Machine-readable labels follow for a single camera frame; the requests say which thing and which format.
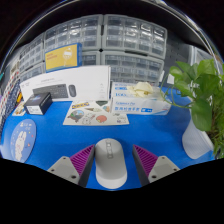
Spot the navy polka dot cloth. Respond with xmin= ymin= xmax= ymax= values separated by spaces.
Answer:
xmin=0 ymin=79 xmax=22 ymax=134

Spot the red blue checkered cloth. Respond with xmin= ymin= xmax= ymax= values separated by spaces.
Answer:
xmin=0 ymin=63 xmax=19 ymax=118

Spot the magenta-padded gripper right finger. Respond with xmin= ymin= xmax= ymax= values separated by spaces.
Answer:
xmin=132 ymin=143 xmax=181 ymax=187

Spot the green leafy plant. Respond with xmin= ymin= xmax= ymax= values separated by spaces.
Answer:
xmin=160 ymin=58 xmax=224 ymax=159

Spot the round blue rabbit mouse pad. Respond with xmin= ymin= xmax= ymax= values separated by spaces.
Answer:
xmin=9 ymin=118 xmax=37 ymax=164

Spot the cream disposable glove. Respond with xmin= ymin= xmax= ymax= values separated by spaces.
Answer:
xmin=127 ymin=81 xmax=155 ymax=99

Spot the long white keyboard box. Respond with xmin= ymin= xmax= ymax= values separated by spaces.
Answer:
xmin=19 ymin=65 xmax=112 ymax=103

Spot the white blue glove box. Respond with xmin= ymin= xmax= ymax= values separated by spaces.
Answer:
xmin=109 ymin=81 xmax=173 ymax=116

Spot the white plant pot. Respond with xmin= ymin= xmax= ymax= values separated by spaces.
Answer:
xmin=181 ymin=118 xmax=215 ymax=160

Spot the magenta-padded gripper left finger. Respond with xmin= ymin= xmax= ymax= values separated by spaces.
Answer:
xmin=47 ymin=143 xmax=97 ymax=189

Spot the yellow and blue box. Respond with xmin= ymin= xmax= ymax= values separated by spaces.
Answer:
xmin=44 ymin=42 xmax=83 ymax=73

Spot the small black box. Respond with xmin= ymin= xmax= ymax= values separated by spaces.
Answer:
xmin=23 ymin=91 xmax=54 ymax=116

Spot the grey white computer mouse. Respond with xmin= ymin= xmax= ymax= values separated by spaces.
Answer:
xmin=94 ymin=137 xmax=128 ymax=190

